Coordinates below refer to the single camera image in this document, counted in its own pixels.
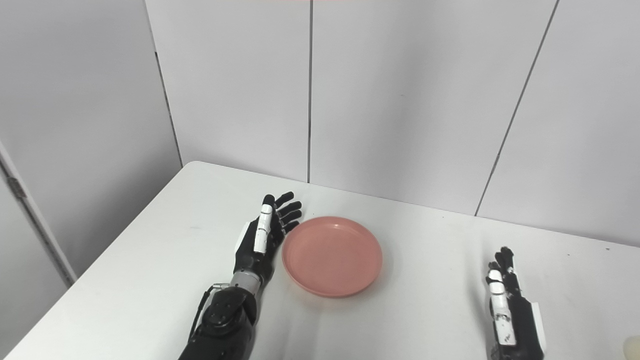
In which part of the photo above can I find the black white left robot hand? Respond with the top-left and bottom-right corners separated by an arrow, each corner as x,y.
233,191 -> 303,283

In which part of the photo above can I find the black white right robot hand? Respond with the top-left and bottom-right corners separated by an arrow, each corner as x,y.
485,246 -> 547,360

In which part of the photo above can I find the pink round plate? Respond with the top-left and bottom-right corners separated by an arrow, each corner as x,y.
281,216 -> 384,299

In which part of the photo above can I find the metal door hinge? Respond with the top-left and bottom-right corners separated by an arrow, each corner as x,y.
7,175 -> 27,199

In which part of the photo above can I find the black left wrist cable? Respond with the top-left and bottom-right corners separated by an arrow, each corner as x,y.
189,283 -> 231,346

